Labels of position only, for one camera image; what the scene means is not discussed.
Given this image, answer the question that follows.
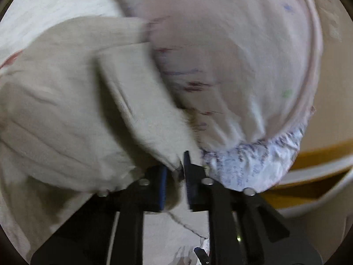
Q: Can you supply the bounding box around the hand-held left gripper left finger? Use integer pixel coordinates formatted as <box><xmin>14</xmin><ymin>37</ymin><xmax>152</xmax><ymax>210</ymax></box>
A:
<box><xmin>30</xmin><ymin>166</ymin><xmax>169</xmax><ymax>265</ymax></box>

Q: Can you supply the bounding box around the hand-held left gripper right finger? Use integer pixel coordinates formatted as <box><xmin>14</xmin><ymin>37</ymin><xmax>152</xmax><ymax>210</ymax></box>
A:
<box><xmin>183</xmin><ymin>151</ymin><xmax>323</xmax><ymax>265</ymax></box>

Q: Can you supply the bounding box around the beige cable-knit sweater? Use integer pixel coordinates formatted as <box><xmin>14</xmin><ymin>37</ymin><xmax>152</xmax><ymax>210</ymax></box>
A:
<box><xmin>0</xmin><ymin>17</ymin><xmax>206</xmax><ymax>213</ymax></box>

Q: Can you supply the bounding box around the pink and blue floral pillow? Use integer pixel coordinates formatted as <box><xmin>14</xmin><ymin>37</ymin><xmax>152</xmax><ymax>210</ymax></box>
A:
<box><xmin>106</xmin><ymin>0</ymin><xmax>323</xmax><ymax>192</ymax></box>

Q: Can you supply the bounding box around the floral quilted bedspread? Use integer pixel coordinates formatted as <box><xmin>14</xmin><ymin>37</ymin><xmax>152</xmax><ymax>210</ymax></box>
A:
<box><xmin>0</xmin><ymin>0</ymin><xmax>211</xmax><ymax>265</ymax></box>

